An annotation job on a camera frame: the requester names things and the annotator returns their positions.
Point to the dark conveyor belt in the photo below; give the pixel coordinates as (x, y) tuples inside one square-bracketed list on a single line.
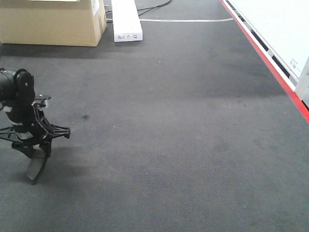
[(185, 131)]

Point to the brake pad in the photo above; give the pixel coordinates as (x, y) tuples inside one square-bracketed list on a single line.
[(36, 166)]

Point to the long white box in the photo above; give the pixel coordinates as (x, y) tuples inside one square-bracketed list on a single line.
[(126, 22)]

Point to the white machine panel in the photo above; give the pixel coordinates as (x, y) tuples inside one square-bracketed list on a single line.
[(283, 25)]

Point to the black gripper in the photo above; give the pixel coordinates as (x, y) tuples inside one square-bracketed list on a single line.
[(29, 126)]

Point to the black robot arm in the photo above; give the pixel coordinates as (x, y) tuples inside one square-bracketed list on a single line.
[(17, 82)]

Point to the brown cardboard box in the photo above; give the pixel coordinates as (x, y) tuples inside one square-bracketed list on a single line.
[(52, 22)]

